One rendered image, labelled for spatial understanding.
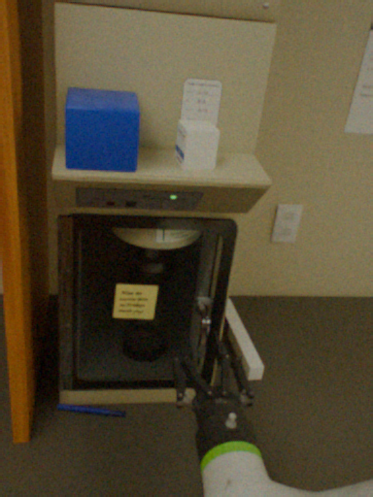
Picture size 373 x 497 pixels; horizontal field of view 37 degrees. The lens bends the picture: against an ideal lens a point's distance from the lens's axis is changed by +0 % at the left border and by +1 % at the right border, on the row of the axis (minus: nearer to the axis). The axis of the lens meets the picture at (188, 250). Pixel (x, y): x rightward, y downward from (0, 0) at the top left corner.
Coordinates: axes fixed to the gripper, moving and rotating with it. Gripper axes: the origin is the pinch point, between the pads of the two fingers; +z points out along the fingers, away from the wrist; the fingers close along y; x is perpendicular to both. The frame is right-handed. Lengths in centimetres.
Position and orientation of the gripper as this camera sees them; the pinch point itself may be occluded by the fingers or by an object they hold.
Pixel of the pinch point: (202, 346)
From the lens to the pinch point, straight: 105.3
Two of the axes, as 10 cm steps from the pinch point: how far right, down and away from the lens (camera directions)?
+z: -1.4, -5.1, 8.5
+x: -1.1, 8.6, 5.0
